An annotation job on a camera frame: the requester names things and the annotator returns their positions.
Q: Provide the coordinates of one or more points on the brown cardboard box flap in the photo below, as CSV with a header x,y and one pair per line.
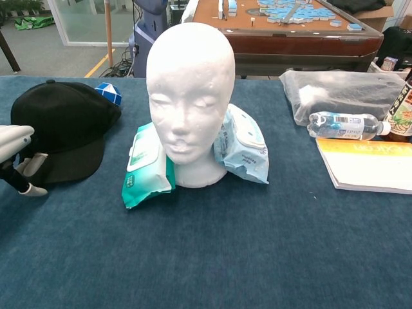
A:
x,y
375,17

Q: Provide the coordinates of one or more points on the white foam mannequin head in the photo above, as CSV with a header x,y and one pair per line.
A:
x,y
190,96

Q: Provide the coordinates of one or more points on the blue mahjong tile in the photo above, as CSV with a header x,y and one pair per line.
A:
x,y
354,27
335,23

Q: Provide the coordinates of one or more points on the blue grey machine base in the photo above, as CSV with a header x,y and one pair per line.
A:
x,y
143,42

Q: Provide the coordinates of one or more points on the green bag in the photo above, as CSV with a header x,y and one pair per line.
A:
x,y
33,23

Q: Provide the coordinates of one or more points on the white mahjong tile rack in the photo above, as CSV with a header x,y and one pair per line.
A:
x,y
221,9

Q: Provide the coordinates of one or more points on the blue white snake cube ball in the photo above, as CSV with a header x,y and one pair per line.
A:
x,y
111,91

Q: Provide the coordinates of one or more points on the dark slanted table leg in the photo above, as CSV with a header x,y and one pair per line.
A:
x,y
9,51

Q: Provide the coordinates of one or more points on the dark sauce bottle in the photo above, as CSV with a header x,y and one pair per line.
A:
x,y
402,119

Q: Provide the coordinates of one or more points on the black baseball cap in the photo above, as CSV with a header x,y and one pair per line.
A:
x,y
67,122

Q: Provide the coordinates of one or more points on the wooden pole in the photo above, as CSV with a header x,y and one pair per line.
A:
x,y
108,32

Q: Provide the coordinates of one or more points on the small printed carton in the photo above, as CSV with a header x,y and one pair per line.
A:
x,y
389,63

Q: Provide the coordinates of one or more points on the brown mahjong table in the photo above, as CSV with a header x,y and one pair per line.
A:
x,y
289,48

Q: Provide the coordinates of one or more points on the black cloth on mahjong table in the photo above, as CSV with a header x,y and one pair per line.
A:
x,y
354,5

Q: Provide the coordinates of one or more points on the blue carpet table mat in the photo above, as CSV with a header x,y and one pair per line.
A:
x,y
206,257

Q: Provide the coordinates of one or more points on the light blue wet wipes pack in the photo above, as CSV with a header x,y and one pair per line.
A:
x,y
244,151

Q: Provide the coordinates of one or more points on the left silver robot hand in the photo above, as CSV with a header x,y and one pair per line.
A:
x,y
14,138

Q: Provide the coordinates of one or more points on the white orange notebook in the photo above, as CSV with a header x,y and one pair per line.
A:
x,y
370,167

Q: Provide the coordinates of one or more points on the green wet wipes pack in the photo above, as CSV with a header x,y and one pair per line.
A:
x,y
145,170

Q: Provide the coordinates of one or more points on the white framed glass partition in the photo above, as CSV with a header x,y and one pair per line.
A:
x,y
83,40

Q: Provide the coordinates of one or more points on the clear plastic water bottle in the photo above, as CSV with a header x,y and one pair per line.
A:
x,y
344,125

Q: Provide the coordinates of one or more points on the clear bag with black garment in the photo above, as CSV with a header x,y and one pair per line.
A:
x,y
341,93

